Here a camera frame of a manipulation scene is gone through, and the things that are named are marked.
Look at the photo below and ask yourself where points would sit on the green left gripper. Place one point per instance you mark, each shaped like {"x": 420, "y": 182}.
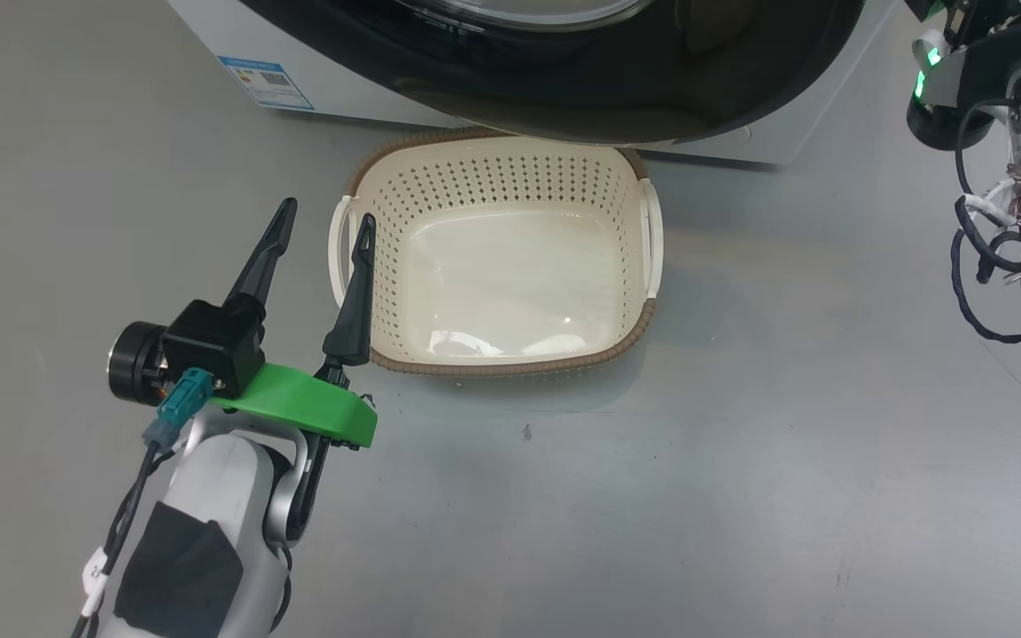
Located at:
{"x": 307, "y": 403}

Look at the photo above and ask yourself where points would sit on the blue energy label sticker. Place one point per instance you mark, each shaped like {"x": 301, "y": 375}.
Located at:
{"x": 264, "y": 84}

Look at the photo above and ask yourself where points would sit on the black round washing machine door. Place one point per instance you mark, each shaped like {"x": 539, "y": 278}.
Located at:
{"x": 652, "y": 89}

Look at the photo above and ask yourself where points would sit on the white washing machine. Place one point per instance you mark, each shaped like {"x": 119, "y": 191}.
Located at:
{"x": 342, "y": 80}

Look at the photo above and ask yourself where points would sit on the black right wrist motor cylinder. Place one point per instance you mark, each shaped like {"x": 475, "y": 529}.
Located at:
{"x": 936, "y": 128}

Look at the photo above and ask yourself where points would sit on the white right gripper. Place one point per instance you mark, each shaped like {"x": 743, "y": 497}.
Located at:
{"x": 971, "y": 75}

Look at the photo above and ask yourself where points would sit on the cream perforated laundry basket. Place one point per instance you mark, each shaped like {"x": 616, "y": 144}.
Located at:
{"x": 510, "y": 283}

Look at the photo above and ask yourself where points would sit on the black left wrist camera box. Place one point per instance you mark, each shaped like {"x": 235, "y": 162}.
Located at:
{"x": 209, "y": 346}

